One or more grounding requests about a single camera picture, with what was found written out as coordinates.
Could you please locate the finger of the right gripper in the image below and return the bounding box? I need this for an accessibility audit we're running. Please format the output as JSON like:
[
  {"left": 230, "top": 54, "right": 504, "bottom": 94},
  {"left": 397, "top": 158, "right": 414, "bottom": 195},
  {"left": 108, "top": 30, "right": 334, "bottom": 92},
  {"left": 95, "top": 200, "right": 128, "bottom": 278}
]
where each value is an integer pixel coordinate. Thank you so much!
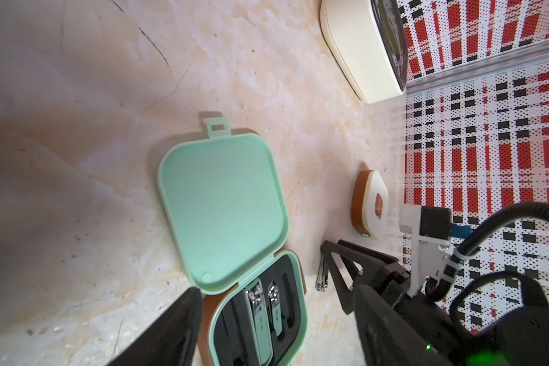
[{"left": 320, "top": 240, "right": 398, "bottom": 315}]

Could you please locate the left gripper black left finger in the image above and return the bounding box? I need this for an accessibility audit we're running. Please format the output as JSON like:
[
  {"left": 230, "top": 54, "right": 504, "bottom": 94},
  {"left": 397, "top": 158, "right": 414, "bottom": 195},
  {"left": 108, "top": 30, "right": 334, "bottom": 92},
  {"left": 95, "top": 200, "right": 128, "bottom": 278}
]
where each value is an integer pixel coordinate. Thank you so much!
[{"left": 110, "top": 287, "right": 203, "bottom": 366}]

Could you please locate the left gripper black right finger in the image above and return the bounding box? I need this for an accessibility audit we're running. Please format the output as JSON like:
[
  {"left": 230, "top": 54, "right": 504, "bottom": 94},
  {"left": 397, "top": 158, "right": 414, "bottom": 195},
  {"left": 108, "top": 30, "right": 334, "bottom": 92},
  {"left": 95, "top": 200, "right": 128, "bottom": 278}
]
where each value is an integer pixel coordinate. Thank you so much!
[{"left": 353, "top": 285, "right": 451, "bottom": 365}]

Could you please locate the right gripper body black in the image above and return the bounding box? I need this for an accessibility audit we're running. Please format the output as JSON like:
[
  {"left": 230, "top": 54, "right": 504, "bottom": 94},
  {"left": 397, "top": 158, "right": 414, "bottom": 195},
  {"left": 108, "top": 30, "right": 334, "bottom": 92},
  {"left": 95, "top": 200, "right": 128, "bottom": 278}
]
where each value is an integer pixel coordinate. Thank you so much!
[{"left": 393, "top": 204, "right": 465, "bottom": 357}]

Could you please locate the cream case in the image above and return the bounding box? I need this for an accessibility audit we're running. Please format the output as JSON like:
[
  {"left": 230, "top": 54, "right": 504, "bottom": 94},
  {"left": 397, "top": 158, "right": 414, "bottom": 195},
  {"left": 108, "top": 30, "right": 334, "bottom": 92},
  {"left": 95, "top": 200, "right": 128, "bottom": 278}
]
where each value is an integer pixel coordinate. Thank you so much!
[{"left": 350, "top": 170, "right": 390, "bottom": 241}]

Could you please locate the large green nail clipper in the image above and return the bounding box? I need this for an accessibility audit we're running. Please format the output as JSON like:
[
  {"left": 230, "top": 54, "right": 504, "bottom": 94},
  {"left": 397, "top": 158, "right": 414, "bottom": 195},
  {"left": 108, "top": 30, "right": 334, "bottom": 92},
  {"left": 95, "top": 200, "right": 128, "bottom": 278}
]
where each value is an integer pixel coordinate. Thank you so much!
[{"left": 245, "top": 278, "right": 273, "bottom": 365}]

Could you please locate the small green nail clipper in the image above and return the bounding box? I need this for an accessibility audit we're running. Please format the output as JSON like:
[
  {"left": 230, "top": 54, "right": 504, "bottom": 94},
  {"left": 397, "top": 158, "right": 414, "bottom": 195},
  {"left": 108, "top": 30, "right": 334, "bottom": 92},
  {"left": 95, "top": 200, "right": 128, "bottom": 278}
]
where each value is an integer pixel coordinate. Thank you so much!
[{"left": 267, "top": 281, "right": 283, "bottom": 337}]

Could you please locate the green nail clipper case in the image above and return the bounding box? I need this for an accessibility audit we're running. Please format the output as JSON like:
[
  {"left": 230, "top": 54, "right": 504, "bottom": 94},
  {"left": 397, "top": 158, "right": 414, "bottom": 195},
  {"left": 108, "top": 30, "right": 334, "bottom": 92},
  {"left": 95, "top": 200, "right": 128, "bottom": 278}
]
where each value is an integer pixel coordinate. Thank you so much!
[{"left": 157, "top": 117, "right": 307, "bottom": 365}]

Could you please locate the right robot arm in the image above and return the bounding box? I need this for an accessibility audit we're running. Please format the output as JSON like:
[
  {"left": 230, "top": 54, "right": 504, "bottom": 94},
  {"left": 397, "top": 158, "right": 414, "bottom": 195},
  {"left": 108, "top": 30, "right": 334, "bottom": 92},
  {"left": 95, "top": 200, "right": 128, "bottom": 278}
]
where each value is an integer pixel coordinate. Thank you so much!
[{"left": 320, "top": 202, "right": 549, "bottom": 365}]

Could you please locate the cream tissue box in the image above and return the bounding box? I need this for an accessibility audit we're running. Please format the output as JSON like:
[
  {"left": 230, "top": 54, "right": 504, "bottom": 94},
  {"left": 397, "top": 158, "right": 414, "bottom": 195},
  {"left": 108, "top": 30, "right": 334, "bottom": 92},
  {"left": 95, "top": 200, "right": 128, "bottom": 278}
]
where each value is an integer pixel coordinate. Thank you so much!
[{"left": 320, "top": 0, "right": 408, "bottom": 104}]

